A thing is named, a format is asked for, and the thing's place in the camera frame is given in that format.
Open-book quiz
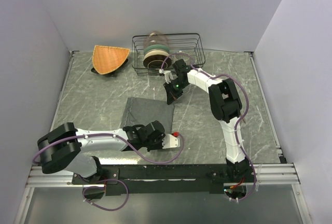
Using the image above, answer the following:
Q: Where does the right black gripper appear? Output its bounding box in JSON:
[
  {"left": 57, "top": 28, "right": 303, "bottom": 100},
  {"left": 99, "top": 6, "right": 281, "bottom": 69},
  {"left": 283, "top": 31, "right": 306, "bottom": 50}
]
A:
[{"left": 164, "top": 79, "right": 189, "bottom": 104}]

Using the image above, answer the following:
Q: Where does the grey cloth napkin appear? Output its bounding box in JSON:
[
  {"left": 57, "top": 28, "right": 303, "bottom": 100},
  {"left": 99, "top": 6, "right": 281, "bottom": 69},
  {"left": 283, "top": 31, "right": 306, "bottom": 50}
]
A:
[{"left": 120, "top": 97, "right": 174, "bottom": 133}]

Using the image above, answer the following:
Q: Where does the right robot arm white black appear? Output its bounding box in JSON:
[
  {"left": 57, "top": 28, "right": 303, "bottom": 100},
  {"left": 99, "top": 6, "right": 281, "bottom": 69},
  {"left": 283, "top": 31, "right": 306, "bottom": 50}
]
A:
[{"left": 159, "top": 59, "right": 257, "bottom": 183}]

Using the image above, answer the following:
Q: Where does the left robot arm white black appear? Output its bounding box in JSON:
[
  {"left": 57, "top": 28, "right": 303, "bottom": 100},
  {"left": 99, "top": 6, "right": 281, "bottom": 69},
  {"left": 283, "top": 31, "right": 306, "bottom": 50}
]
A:
[{"left": 36, "top": 121, "right": 168, "bottom": 184}]

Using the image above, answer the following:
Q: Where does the brown dark bowl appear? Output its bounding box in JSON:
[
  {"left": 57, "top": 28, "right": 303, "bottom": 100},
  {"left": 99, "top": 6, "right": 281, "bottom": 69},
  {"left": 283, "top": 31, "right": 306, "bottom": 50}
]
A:
[{"left": 143, "top": 54, "right": 172, "bottom": 69}]

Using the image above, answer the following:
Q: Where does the striped grey ceramic cup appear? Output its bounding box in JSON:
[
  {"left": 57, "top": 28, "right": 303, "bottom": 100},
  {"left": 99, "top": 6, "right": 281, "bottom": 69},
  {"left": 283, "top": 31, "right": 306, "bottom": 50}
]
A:
[{"left": 172, "top": 51, "right": 192, "bottom": 65}]

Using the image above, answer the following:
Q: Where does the green plate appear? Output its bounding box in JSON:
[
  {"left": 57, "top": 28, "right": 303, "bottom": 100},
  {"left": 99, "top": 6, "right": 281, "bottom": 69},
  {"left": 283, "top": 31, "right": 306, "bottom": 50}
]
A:
[{"left": 144, "top": 44, "right": 170, "bottom": 54}]

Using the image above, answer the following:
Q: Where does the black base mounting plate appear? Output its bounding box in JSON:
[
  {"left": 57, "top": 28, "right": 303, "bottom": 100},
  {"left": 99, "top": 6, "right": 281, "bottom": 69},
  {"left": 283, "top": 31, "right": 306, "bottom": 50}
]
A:
[{"left": 71, "top": 163, "right": 257, "bottom": 197}]

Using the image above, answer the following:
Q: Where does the woven orange wicker tray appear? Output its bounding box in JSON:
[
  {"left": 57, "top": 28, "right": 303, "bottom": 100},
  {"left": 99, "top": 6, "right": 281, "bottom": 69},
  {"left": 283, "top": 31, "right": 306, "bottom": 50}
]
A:
[{"left": 92, "top": 45, "right": 130, "bottom": 75}]

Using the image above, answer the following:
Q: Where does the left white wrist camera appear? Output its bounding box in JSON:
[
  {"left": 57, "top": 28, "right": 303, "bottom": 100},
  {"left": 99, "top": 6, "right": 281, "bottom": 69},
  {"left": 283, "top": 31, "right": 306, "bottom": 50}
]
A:
[{"left": 161, "top": 132, "right": 181, "bottom": 149}]

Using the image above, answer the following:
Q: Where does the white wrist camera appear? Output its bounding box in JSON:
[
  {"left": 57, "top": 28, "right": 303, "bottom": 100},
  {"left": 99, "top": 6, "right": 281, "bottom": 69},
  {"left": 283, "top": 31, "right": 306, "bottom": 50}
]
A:
[
  {"left": 161, "top": 132, "right": 181, "bottom": 149},
  {"left": 159, "top": 69, "right": 173, "bottom": 84}
]

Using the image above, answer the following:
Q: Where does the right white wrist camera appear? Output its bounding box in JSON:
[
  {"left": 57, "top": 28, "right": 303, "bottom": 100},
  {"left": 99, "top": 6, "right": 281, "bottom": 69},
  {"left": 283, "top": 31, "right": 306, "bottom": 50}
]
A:
[{"left": 159, "top": 69, "right": 173, "bottom": 84}]

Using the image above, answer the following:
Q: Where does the black wire dish rack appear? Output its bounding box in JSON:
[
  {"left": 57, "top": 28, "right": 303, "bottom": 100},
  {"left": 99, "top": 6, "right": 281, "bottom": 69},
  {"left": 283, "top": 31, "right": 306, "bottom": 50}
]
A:
[{"left": 131, "top": 31, "right": 205, "bottom": 76}]

